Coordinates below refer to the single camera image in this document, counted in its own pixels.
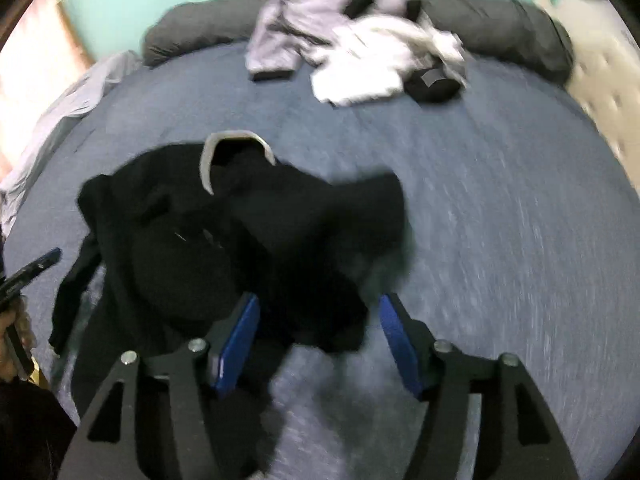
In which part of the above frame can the white shirt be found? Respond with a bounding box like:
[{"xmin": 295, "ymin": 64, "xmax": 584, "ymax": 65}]
[{"xmin": 309, "ymin": 14, "xmax": 469, "ymax": 109}]

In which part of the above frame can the black t-shirt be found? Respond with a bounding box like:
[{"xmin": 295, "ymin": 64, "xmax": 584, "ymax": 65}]
[{"xmin": 48, "ymin": 131, "xmax": 409, "ymax": 478}]

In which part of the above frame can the light grey sheet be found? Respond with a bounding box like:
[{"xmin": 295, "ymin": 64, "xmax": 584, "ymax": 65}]
[{"xmin": 0, "ymin": 50, "xmax": 144, "ymax": 237}]

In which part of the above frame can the person's left forearm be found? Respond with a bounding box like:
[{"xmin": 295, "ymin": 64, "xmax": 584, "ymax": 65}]
[{"xmin": 0, "ymin": 377, "xmax": 79, "ymax": 480}]

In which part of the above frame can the black garment white stripe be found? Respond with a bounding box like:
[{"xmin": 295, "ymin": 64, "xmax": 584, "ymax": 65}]
[{"xmin": 403, "ymin": 57, "xmax": 462, "ymax": 105}]

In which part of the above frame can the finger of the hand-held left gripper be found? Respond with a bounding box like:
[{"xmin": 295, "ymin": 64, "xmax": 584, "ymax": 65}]
[{"xmin": 9, "ymin": 247, "xmax": 62, "ymax": 293}]

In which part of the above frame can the bed with blue sheet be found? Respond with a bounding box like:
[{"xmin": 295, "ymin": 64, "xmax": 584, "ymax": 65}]
[{"xmin": 2, "ymin": 42, "xmax": 637, "ymax": 480}]

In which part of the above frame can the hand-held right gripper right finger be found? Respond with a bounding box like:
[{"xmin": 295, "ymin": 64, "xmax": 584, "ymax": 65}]
[{"xmin": 378, "ymin": 292, "xmax": 581, "ymax": 480}]

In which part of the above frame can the pile of mixed clothes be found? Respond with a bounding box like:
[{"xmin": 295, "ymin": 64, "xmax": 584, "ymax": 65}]
[{"xmin": 245, "ymin": 0, "xmax": 422, "ymax": 82}]

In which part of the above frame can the beige tufted headboard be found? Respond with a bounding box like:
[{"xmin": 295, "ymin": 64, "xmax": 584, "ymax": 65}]
[{"xmin": 531, "ymin": 0, "xmax": 640, "ymax": 173}]

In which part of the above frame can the wooden window frame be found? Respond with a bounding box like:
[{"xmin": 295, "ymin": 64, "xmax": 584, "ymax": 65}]
[{"xmin": 54, "ymin": 0, "xmax": 97, "ymax": 70}]

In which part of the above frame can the person's left hand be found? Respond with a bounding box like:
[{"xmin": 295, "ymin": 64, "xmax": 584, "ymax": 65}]
[{"xmin": 0, "ymin": 297, "xmax": 39, "ymax": 382}]

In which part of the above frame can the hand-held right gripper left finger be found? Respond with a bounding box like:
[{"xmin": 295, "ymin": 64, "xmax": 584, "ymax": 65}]
[{"xmin": 60, "ymin": 292, "xmax": 262, "ymax": 480}]

